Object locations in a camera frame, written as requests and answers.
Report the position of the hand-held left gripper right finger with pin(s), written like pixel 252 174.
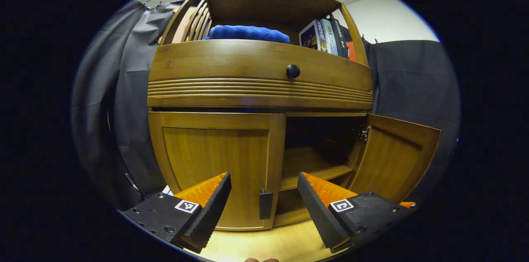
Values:
pixel 316 212

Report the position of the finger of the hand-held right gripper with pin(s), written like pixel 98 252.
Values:
pixel 409 204

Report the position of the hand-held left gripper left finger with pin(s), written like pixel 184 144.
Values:
pixel 210 208

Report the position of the wooden cabinet door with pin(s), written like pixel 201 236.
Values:
pixel 215 158
pixel 392 158

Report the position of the wooden double-door shoe cabinet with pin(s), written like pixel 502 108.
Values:
pixel 256 59

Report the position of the wooden inner cabinet shelf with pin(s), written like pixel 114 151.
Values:
pixel 310 167

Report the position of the metal door hinge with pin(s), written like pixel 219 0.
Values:
pixel 364 133

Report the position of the wooden ribbed cabinet drawer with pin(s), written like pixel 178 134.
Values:
pixel 248 63

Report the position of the round black drawer knob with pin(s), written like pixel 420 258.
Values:
pixel 293 71

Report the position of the black backdrop cloth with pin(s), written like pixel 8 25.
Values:
pixel 124 88

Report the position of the light grey book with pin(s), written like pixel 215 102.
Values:
pixel 329 39

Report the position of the black book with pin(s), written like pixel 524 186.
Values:
pixel 341 39

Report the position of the blue folded towel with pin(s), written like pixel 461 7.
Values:
pixel 248 32

